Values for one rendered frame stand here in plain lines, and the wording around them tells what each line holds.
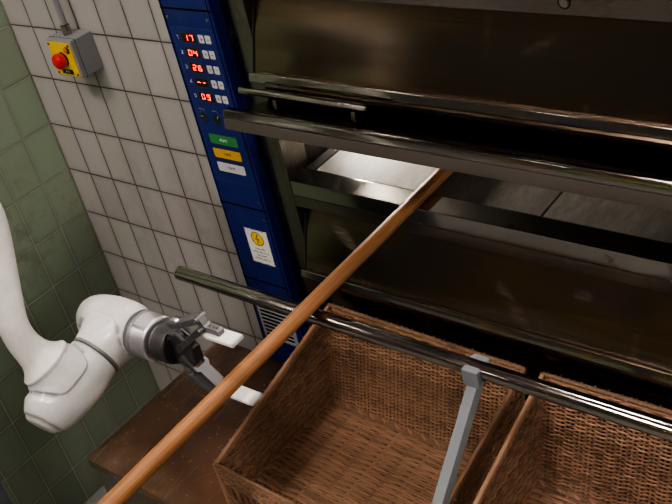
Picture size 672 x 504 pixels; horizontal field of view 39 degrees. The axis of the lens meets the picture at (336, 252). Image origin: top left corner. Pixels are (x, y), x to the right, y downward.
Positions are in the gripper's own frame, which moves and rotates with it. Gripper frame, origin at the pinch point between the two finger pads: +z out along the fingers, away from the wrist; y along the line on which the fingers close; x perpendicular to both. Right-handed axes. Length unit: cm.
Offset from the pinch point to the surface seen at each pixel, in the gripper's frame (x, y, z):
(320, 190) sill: -57, 2, -26
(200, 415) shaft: 12.4, -0.8, 1.4
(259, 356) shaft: -3.2, -0.9, 1.4
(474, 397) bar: -16.3, 7.0, 35.7
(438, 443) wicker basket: -45, 60, 3
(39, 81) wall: -58, -14, -122
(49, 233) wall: -44, 29, -125
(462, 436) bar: -11.4, 11.5, 35.5
